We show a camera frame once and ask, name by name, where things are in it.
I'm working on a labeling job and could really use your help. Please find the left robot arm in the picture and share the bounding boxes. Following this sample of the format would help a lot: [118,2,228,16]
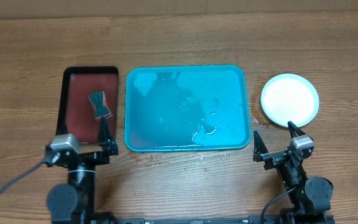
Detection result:
[44,118,118,224]

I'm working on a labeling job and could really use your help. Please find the light blue plate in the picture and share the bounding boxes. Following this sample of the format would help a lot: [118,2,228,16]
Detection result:
[260,73,319,127]

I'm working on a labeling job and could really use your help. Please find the teal plastic tray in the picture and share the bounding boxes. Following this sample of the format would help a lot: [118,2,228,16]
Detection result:
[124,65,251,152]

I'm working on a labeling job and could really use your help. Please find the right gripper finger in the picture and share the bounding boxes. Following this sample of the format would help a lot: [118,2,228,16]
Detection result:
[287,121,305,138]
[253,130,269,162]

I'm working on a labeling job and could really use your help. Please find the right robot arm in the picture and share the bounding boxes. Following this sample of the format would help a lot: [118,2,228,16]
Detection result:
[249,121,335,224]

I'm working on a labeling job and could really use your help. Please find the black tray with red liner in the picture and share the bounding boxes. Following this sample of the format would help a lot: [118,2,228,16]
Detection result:
[55,66,119,144]

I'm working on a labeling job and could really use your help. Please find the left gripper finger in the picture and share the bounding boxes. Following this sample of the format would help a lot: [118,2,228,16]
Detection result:
[57,123,68,135]
[97,116,119,155]

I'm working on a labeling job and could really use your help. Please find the green and red sponge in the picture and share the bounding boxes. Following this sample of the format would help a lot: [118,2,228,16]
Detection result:
[88,91,112,120]

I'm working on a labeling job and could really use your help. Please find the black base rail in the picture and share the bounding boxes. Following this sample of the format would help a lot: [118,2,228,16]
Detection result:
[51,215,336,224]

